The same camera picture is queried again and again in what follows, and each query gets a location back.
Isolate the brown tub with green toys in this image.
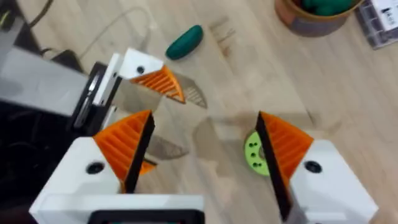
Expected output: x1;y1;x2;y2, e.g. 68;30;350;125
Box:
274;0;365;39

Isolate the clear plastic parts box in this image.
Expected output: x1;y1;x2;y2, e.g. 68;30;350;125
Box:
354;0;398;50

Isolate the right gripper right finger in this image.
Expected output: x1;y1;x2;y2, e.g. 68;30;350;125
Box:
255;111;379;224

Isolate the green disc with holes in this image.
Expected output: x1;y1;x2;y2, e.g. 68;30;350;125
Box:
243;130;271;177

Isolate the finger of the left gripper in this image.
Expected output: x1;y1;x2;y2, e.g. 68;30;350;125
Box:
101;105;118;130
118;47;187;105

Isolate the green toy cucumber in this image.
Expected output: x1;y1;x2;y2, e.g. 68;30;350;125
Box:
165;24;204;61

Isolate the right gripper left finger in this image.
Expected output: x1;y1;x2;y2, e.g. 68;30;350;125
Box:
39;110;155;196

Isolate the orange ribbed wedge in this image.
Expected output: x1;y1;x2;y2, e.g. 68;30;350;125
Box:
139;159;157;175

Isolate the dark cable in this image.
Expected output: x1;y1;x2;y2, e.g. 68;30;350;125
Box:
29;0;54;29

